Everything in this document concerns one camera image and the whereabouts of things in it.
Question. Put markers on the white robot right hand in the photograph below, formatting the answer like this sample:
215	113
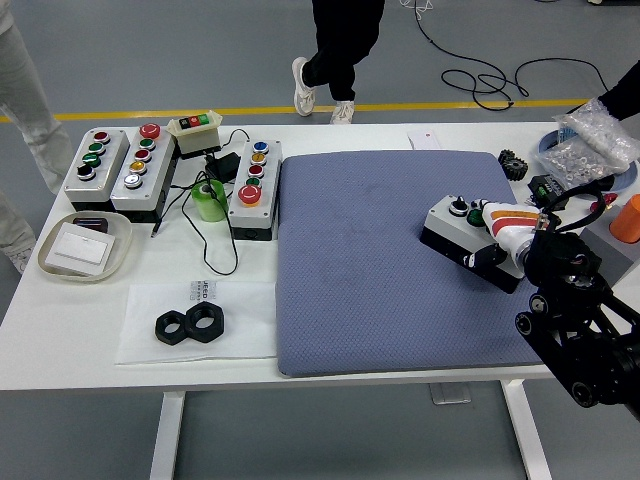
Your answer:
510	225

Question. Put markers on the grey four-button control box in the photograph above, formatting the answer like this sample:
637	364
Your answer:
445	225
112	160

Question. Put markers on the grey five-button control box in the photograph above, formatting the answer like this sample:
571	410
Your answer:
240	215
152	175

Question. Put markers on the black module with green terminals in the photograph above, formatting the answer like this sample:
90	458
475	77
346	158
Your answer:
545	186

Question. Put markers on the black gear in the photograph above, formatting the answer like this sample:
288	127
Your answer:
515	167

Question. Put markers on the bag of metal washers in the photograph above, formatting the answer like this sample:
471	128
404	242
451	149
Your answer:
570	165

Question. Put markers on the blue plate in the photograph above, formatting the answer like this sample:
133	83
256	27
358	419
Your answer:
544	144

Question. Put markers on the small red clip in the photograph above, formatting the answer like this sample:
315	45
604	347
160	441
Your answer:
609	200

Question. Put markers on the grey wedge block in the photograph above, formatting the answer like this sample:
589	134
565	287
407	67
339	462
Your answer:
612	250

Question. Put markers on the orange cylinder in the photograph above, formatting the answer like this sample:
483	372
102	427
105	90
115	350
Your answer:
627	220

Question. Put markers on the white card with red mark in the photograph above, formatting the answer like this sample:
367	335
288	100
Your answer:
422	140

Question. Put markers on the bag of white plastic parts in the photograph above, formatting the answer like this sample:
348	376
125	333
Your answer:
600	130

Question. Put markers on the blue-grey textured mat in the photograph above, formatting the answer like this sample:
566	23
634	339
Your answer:
360	280

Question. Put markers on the white table leg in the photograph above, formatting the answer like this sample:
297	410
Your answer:
525	430
167	440

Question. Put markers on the black power adapter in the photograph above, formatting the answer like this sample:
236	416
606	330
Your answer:
225	165

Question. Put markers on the green film roll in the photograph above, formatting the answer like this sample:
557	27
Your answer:
212	205

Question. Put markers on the black hex nut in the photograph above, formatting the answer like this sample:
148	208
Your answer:
160	332
202	335

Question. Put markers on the white printed plastic bag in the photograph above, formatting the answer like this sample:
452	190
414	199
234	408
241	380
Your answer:
140	310

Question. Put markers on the cream plastic tray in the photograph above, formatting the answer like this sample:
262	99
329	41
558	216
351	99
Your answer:
120	250

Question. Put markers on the grey under-table bracket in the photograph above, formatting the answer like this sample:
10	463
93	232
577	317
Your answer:
450	394

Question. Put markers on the cream three-button switch box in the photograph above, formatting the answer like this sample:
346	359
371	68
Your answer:
197	140

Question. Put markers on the dark brown switch block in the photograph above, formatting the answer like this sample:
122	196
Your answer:
90	223

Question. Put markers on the white wall switch panel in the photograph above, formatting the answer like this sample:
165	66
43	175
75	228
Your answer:
80	247

